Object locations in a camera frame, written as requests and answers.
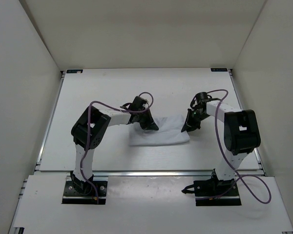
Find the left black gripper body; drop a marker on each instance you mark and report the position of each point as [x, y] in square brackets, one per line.
[141, 116]

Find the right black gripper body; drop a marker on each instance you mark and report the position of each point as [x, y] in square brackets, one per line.
[198, 117]

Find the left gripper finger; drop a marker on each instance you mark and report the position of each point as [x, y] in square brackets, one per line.
[147, 124]
[149, 115]

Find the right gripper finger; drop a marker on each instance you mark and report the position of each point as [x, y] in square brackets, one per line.
[192, 126]
[188, 118]

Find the white skirt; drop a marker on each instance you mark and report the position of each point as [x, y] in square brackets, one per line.
[169, 132]

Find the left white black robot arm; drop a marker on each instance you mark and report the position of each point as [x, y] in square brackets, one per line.
[88, 133]

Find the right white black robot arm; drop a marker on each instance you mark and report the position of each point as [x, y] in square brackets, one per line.
[241, 135]

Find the right blue table label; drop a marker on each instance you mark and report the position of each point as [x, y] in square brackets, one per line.
[219, 69]

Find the blue table label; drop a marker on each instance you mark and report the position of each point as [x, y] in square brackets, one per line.
[74, 71]
[219, 69]

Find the left blue table label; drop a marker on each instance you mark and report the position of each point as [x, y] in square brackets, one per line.
[74, 71]

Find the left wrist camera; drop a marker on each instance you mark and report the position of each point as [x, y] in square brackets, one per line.
[138, 105]

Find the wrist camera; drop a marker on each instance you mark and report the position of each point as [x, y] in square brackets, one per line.
[138, 105]
[200, 98]

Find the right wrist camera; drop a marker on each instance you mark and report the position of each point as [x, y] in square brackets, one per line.
[200, 98]

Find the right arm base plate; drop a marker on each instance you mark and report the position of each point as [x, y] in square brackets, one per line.
[214, 192]

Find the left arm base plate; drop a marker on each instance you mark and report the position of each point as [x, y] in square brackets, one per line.
[73, 196]

